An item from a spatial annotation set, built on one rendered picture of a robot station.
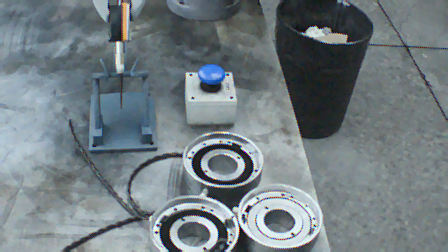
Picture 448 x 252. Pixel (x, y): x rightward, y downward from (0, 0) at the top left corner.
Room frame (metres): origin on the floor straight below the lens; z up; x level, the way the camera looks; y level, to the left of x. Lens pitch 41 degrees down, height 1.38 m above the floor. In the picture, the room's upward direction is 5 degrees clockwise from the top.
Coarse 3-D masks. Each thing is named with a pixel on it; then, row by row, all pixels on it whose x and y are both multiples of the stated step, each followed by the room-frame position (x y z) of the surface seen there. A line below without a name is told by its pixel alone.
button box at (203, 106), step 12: (192, 84) 0.71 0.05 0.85; (204, 84) 0.71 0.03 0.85; (216, 84) 0.71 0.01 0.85; (228, 84) 0.72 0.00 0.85; (192, 96) 0.68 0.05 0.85; (204, 96) 0.69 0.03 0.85; (216, 96) 0.69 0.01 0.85; (228, 96) 0.69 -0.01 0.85; (192, 108) 0.67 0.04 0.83; (204, 108) 0.68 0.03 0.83; (216, 108) 0.68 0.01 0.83; (228, 108) 0.68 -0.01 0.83; (192, 120) 0.67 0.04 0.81; (204, 120) 0.68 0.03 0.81; (216, 120) 0.68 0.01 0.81; (228, 120) 0.68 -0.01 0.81
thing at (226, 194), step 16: (192, 144) 0.59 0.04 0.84; (208, 144) 0.60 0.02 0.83; (240, 144) 0.61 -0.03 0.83; (208, 160) 0.57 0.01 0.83; (224, 160) 0.59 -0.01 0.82; (240, 160) 0.58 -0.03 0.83; (256, 160) 0.58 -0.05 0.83; (192, 176) 0.53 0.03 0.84; (224, 176) 0.55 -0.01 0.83; (256, 176) 0.54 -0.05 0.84; (208, 192) 0.52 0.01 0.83; (224, 192) 0.52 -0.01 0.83; (240, 192) 0.52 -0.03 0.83
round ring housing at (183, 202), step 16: (160, 208) 0.47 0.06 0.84; (192, 208) 0.49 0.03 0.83; (208, 208) 0.49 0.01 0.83; (224, 208) 0.48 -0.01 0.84; (160, 224) 0.45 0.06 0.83; (176, 224) 0.46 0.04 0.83; (192, 224) 0.46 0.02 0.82; (208, 224) 0.46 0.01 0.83; (176, 240) 0.43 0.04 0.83; (208, 240) 0.45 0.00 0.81
